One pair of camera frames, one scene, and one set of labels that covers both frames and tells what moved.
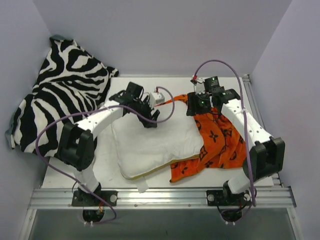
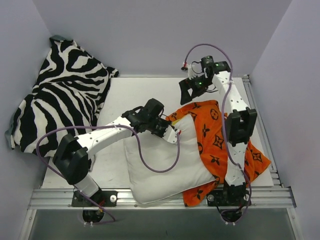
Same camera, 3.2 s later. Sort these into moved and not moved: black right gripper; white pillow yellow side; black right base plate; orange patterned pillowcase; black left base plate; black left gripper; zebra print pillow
Moved: white pillow yellow side; black left gripper; black right gripper; orange patterned pillowcase
Not moved: black right base plate; zebra print pillow; black left base plate
